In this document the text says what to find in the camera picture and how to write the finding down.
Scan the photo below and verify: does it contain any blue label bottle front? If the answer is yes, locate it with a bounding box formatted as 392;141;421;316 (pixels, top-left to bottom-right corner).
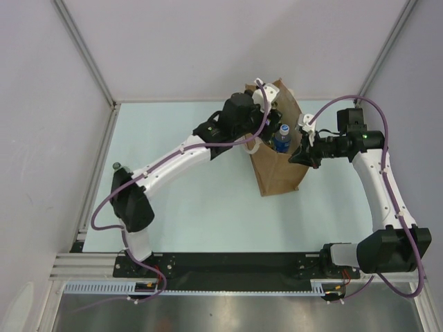
273;124;291;153

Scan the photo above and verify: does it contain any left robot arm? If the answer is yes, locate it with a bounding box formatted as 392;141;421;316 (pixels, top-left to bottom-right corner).
110;86;282;277

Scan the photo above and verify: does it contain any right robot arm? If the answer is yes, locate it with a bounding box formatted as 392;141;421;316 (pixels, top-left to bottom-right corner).
289;109;432;277

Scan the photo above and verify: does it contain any brown canvas tote bag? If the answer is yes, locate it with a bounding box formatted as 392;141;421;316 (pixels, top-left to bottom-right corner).
243;79;308;196

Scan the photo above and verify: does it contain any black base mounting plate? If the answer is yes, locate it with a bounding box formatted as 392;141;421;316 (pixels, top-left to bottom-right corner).
116;252;360;290

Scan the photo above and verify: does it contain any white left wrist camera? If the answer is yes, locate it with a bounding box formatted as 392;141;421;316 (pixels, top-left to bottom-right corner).
252;78;280;113

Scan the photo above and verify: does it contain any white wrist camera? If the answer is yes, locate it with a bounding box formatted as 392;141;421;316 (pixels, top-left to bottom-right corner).
296;113;316;147
252;78;280;113

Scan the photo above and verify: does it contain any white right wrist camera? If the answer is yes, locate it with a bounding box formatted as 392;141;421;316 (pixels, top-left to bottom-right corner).
296;113;316;147

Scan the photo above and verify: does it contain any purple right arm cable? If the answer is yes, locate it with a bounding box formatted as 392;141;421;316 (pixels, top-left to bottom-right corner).
307;95;426;305

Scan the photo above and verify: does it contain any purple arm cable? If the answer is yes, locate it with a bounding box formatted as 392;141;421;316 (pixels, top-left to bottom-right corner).
71;78;274;312
307;95;426;305

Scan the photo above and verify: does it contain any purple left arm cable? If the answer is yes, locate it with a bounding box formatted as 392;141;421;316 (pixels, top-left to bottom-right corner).
71;78;274;312

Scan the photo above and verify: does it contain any white slotted cable duct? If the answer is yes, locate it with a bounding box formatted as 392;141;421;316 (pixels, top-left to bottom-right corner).
63;280;344;297

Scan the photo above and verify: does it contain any aluminium frame rail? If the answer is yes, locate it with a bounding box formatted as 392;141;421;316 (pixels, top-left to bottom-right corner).
49;253;418;283

